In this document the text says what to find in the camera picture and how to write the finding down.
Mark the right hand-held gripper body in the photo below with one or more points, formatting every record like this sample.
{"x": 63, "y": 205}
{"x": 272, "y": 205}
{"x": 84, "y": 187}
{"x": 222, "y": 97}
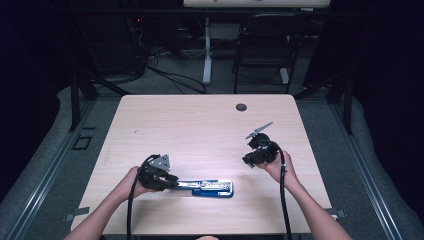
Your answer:
{"x": 263, "y": 150}

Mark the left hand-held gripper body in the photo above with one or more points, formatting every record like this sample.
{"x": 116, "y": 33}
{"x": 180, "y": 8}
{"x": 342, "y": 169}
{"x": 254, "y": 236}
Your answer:
{"x": 155, "y": 173}

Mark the blue stapler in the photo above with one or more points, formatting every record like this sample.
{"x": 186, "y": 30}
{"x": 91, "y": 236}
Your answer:
{"x": 208, "y": 188}

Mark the person's left hand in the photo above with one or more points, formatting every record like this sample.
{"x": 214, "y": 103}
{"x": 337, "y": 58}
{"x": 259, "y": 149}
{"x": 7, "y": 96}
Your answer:
{"x": 133, "y": 185}

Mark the person's right hand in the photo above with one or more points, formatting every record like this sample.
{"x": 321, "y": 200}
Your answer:
{"x": 278, "y": 170}

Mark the black table grommet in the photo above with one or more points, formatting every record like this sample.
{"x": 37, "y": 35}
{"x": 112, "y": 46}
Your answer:
{"x": 241, "y": 107}

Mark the person's knee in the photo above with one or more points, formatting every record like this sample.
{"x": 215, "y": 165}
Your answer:
{"x": 206, "y": 238}

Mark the grey tape piece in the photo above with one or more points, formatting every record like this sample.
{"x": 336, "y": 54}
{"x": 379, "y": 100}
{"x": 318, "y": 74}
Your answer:
{"x": 75, "y": 214}
{"x": 337, "y": 213}

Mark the black metal stand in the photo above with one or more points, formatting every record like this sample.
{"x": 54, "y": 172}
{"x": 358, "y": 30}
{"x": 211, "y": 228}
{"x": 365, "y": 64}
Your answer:
{"x": 346, "y": 100}
{"x": 76, "y": 100}

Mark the white desk leg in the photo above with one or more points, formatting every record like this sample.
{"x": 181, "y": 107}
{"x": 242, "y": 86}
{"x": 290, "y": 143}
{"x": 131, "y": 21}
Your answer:
{"x": 207, "y": 66}

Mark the black folding chair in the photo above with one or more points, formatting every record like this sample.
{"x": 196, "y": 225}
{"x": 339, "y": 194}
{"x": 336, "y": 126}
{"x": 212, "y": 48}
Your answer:
{"x": 266, "y": 50}

